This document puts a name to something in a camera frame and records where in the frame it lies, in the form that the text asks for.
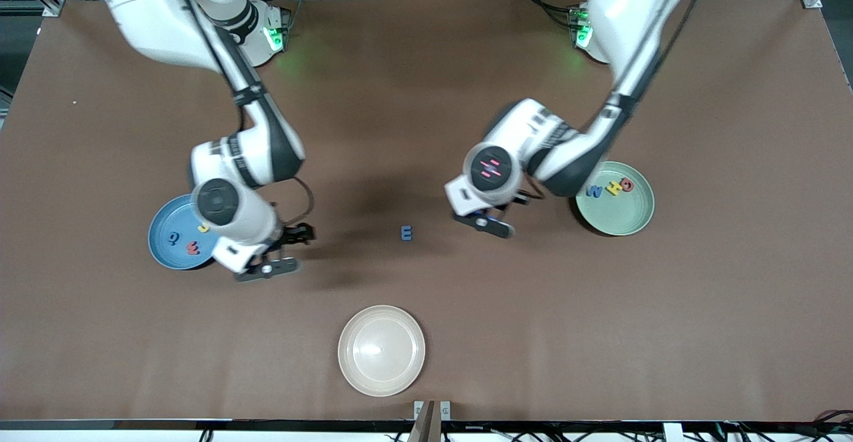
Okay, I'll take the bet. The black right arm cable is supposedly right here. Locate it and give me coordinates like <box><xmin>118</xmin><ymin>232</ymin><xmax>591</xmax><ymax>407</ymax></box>
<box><xmin>293</xmin><ymin>175</ymin><xmax>315</xmax><ymax>224</ymax></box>

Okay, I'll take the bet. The light green plate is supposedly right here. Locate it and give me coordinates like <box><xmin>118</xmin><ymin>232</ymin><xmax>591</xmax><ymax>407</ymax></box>
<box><xmin>575</xmin><ymin>161</ymin><xmax>655</xmax><ymax>237</ymax></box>

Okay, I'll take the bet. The blue plate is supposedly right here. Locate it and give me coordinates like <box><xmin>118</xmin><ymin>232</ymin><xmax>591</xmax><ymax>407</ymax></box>
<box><xmin>148</xmin><ymin>193</ymin><xmax>217</xmax><ymax>271</ymax></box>

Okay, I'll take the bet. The beige plate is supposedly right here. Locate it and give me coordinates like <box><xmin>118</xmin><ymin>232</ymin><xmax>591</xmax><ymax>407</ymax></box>
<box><xmin>338</xmin><ymin>305</ymin><xmax>426</xmax><ymax>397</ymax></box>

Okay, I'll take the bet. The metal bracket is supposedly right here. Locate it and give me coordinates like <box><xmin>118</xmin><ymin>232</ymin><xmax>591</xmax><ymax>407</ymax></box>
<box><xmin>414</xmin><ymin>400</ymin><xmax>451</xmax><ymax>423</ymax></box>

